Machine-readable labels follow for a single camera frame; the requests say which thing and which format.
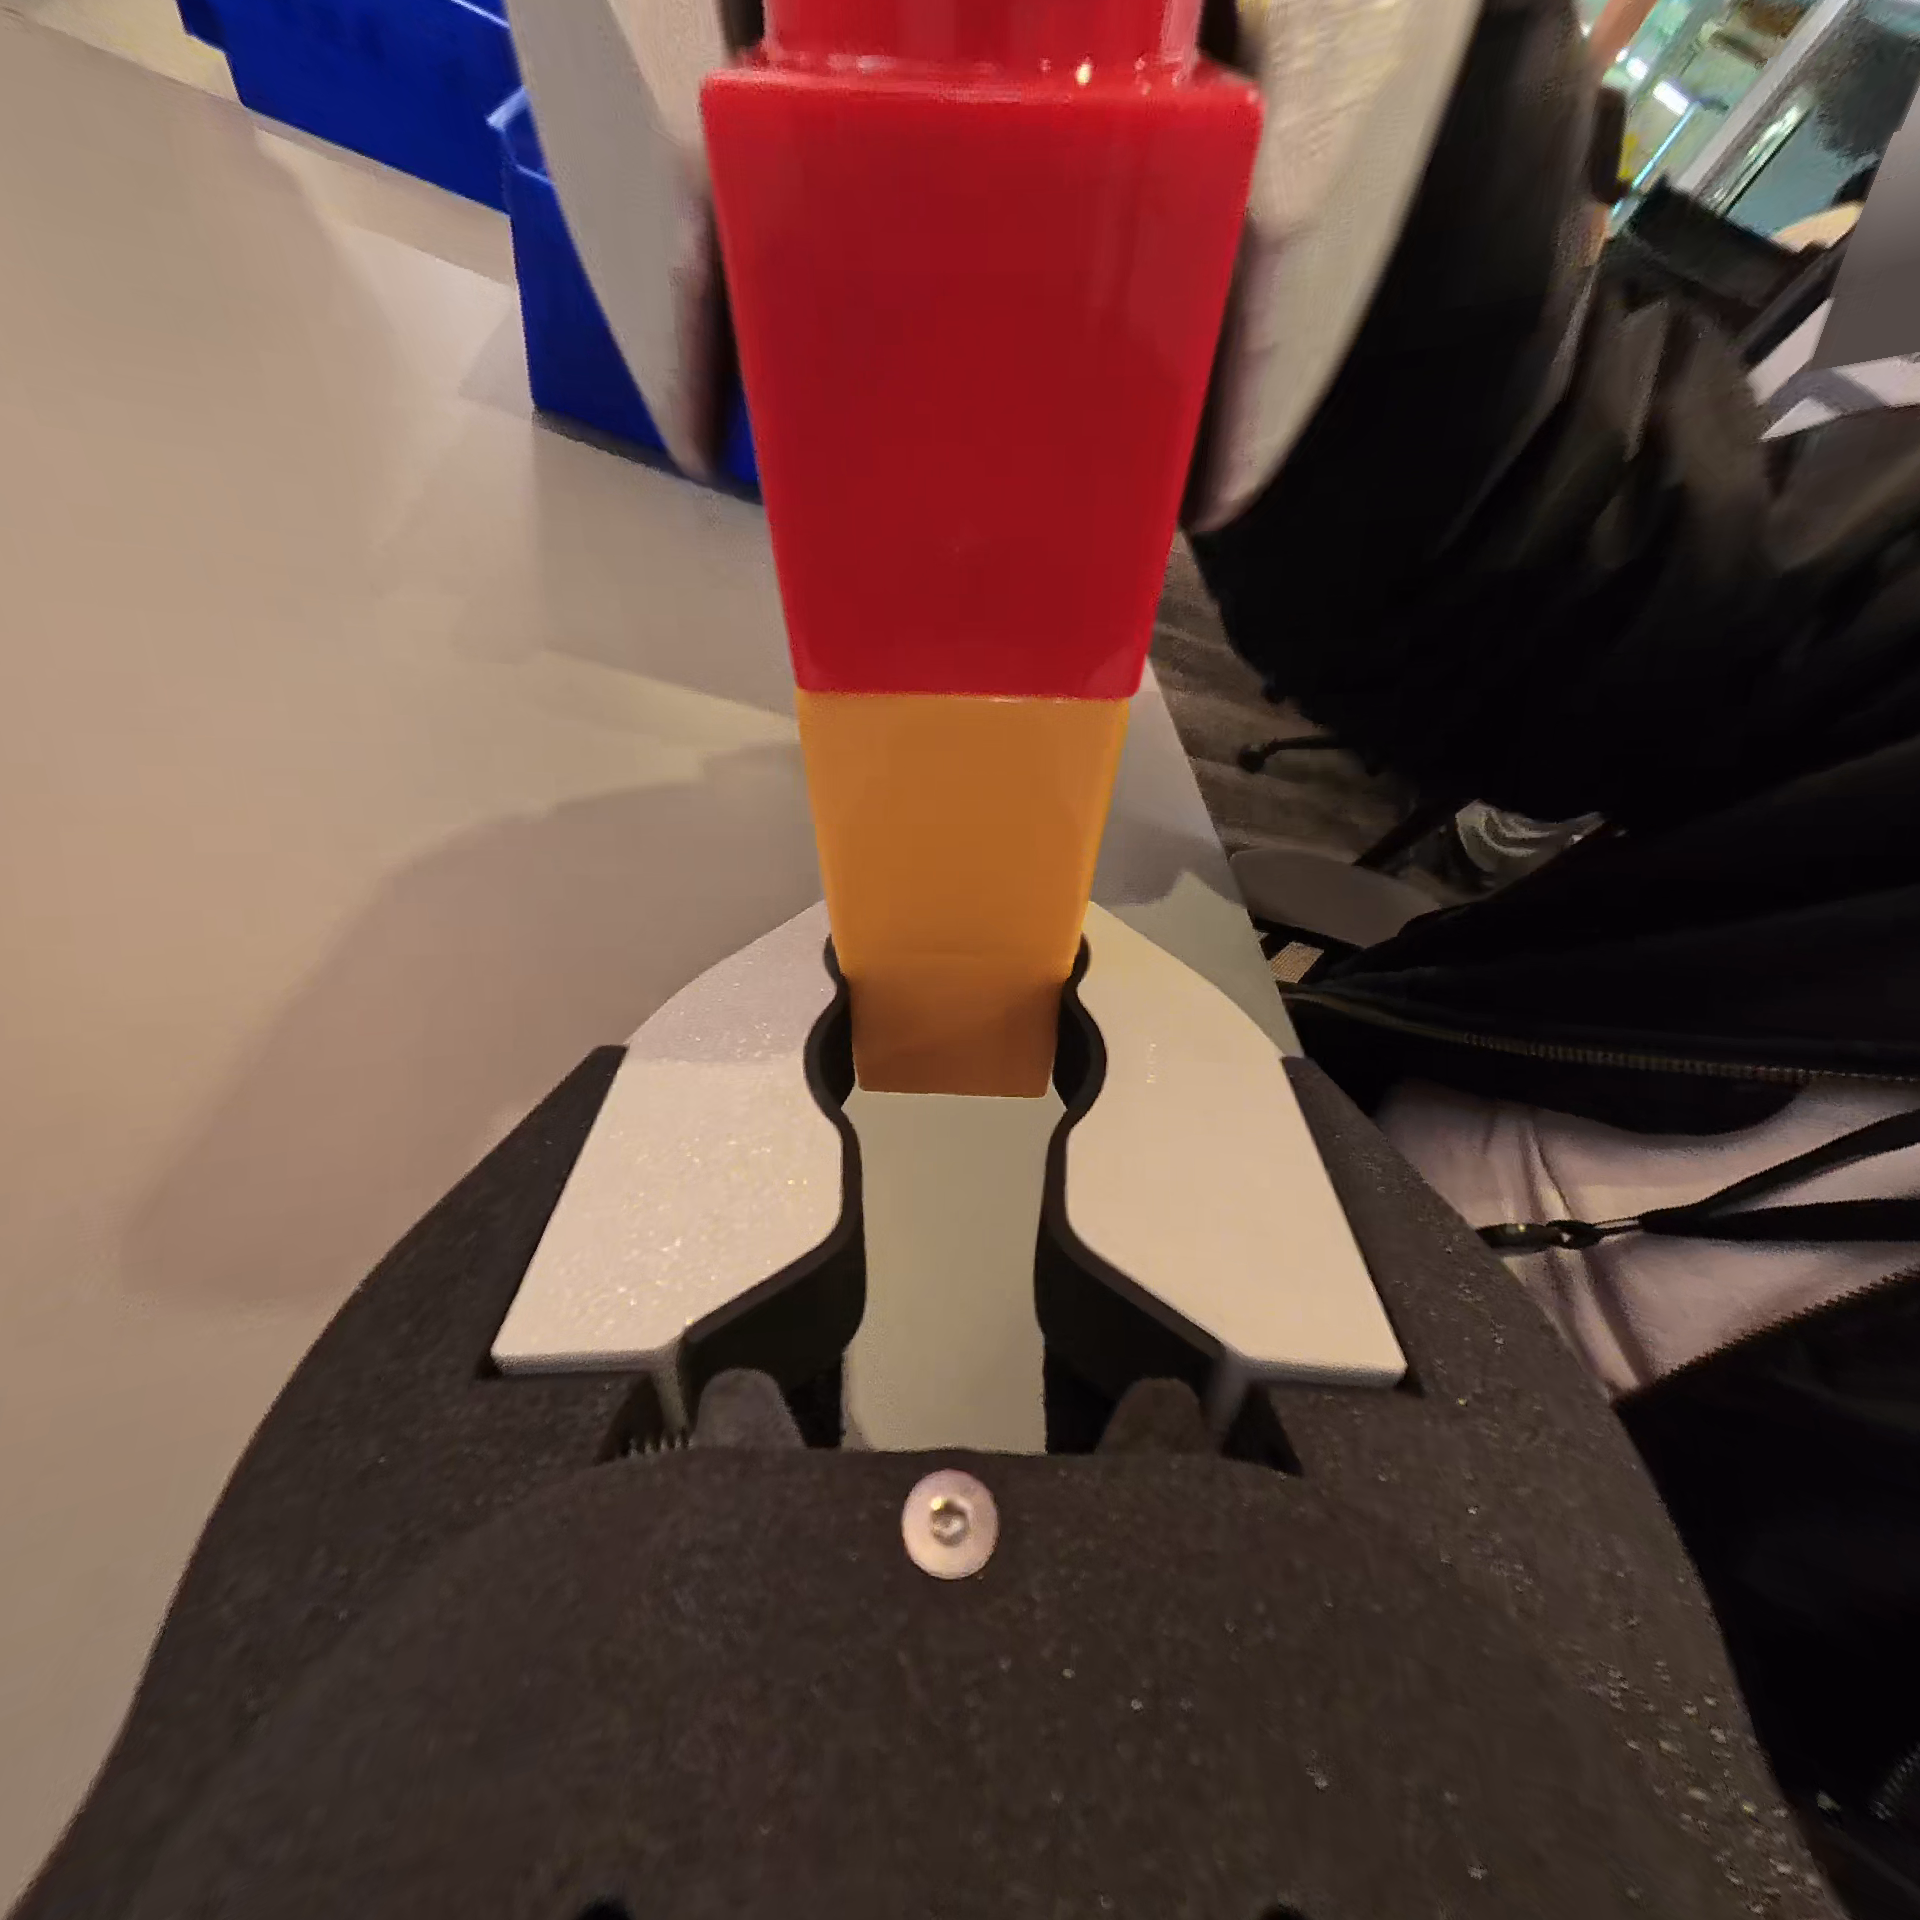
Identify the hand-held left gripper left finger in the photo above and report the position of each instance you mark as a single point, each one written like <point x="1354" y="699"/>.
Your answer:
<point x="674" y="1201"/>

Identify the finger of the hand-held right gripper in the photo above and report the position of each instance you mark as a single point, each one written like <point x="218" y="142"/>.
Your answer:
<point x="1350" y="180"/>
<point x="616" y="180"/>

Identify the black chair armrest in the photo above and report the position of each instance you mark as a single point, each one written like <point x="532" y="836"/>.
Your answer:
<point x="1338" y="893"/>

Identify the red plastic block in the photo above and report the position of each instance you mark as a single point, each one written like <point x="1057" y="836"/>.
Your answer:
<point x="974" y="378"/>

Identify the yellow plastic block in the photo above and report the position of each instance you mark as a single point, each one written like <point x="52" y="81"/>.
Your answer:
<point x="961" y="812"/>
<point x="952" y="1038"/>

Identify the person's white garment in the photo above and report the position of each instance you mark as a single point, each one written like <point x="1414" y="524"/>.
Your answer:
<point x="1499" y="1201"/>

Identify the person's black jacket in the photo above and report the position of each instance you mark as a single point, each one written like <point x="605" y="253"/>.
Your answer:
<point x="1651" y="961"/>

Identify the person's right forearm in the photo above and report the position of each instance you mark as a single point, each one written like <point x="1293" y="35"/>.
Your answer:
<point x="1576" y="524"/>

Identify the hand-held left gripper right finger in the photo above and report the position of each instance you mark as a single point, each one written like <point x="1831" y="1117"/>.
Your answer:
<point x="1215" y="1201"/>

